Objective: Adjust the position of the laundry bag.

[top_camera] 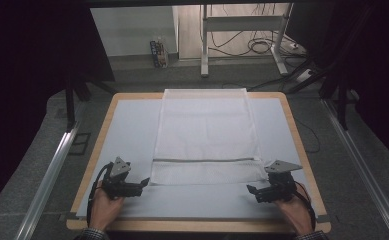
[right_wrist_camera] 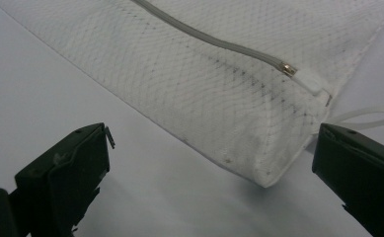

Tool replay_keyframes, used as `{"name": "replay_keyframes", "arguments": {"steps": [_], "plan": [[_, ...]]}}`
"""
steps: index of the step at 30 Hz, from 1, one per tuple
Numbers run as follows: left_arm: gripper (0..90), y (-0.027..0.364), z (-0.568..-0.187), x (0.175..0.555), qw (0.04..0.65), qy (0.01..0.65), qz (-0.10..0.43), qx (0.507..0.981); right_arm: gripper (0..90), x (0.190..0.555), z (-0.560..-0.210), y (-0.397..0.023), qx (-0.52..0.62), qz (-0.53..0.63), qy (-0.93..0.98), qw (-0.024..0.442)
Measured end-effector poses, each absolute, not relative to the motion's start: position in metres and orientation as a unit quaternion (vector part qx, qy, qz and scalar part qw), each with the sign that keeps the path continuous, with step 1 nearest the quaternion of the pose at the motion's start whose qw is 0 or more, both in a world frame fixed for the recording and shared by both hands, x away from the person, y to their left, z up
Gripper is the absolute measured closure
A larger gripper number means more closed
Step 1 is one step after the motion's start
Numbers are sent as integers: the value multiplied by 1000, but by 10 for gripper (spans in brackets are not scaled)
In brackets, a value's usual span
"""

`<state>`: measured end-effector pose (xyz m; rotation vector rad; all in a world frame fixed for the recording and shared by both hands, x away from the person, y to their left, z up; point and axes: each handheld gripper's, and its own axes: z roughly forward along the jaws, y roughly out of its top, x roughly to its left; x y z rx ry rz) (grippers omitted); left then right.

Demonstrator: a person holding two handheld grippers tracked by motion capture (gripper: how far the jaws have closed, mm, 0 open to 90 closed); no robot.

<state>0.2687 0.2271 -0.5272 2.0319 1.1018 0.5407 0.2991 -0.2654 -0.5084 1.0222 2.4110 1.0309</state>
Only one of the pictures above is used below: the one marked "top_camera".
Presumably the person's right hand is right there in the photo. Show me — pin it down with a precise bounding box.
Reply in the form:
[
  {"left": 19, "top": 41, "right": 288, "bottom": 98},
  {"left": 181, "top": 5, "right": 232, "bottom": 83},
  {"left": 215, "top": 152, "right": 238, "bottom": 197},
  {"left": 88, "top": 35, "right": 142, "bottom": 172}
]
[{"left": 274, "top": 196, "right": 314, "bottom": 235}]

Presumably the aluminium rail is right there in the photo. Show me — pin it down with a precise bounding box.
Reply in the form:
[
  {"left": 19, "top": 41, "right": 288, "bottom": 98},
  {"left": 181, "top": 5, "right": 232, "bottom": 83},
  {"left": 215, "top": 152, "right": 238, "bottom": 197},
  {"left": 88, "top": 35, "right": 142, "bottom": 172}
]
[
  {"left": 14, "top": 122, "right": 80, "bottom": 240},
  {"left": 321, "top": 98, "right": 389, "bottom": 240}
]

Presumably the white power strip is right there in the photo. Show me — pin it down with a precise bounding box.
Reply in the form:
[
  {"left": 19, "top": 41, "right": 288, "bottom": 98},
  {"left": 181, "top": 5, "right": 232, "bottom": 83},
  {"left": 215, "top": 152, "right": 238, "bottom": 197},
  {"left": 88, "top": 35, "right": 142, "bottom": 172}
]
[{"left": 295, "top": 67, "right": 315, "bottom": 83}]

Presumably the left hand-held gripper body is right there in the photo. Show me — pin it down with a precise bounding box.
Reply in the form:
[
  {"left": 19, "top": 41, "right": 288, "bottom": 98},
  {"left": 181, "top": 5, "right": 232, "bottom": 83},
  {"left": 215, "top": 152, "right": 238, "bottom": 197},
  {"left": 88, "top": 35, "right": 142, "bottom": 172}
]
[{"left": 101, "top": 156, "right": 143, "bottom": 201}]

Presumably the black and red gripper cable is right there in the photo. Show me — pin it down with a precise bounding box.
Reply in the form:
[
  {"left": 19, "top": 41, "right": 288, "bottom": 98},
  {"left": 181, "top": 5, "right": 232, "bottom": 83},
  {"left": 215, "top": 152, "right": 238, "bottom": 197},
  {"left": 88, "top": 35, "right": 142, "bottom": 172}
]
[{"left": 293, "top": 181, "right": 317, "bottom": 232}]

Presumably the thin black floor cable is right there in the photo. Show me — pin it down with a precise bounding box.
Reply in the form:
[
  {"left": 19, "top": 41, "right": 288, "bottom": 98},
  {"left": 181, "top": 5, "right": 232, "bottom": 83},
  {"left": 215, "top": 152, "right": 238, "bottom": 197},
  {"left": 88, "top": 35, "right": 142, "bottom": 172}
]
[{"left": 294, "top": 117, "right": 322, "bottom": 155}]

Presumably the tangle of black floor cables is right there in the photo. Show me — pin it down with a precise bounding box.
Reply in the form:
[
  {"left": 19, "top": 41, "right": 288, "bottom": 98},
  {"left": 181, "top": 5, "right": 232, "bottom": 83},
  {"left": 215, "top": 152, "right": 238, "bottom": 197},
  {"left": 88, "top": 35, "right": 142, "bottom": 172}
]
[{"left": 208, "top": 3, "right": 305, "bottom": 58}]

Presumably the pack of bottles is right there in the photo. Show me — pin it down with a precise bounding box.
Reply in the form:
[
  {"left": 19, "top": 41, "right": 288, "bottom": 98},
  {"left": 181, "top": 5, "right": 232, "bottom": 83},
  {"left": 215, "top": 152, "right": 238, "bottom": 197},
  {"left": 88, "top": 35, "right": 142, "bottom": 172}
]
[{"left": 149, "top": 39, "right": 170, "bottom": 69}]

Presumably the white metal desk frame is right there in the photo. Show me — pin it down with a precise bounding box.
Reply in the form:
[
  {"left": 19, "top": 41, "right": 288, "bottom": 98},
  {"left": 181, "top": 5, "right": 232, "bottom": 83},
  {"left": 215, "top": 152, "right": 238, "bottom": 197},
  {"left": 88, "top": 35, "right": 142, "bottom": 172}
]
[{"left": 199, "top": 3, "right": 295, "bottom": 78}]

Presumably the dark curtain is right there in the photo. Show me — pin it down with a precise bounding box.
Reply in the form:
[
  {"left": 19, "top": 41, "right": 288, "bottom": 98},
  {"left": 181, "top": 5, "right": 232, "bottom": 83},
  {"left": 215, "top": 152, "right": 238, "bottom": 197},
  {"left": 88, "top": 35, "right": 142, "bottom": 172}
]
[
  {"left": 290, "top": 0, "right": 389, "bottom": 169},
  {"left": 0, "top": 0, "right": 116, "bottom": 216}
]

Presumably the black floor frame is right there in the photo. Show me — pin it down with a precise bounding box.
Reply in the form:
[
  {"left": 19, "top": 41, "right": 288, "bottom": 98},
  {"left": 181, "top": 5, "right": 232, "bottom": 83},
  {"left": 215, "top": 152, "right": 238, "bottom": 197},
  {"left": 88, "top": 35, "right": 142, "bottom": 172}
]
[{"left": 68, "top": 132, "right": 92, "bottom": 156}]

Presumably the black metal stand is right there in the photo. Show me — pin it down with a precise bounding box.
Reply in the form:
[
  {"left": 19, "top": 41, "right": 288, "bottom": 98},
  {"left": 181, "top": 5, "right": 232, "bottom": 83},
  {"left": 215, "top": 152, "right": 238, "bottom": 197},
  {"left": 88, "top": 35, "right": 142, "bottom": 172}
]
[
  {"left": 317, "top": 64, "right": 360, "bottom": 132},
  {"left": 64, "top": 75, "right": 117, "bottom": 133}
]

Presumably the white mesh laundry bag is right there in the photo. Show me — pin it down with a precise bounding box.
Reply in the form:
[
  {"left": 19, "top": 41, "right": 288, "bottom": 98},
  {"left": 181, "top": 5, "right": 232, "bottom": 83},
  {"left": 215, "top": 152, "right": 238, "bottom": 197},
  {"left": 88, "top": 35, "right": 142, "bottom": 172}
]
[{"left": 149, "top": 88, "right": 269, "bottom": 186}]

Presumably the person's left hand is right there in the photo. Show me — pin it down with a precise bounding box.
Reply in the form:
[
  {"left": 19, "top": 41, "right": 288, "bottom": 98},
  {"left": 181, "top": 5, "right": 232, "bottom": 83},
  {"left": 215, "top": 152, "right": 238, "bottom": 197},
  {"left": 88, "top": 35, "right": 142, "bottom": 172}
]
[{"left": 89, "top": 189, "right": 125, "bottom": 231}]

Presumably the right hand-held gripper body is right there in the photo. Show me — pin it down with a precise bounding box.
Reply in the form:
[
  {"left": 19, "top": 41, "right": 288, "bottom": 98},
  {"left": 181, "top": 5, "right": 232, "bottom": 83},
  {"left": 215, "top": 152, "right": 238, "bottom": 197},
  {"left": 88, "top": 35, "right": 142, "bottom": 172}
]
[{"left": 264, "top": 159, "right": 303, "bottom": 202}]

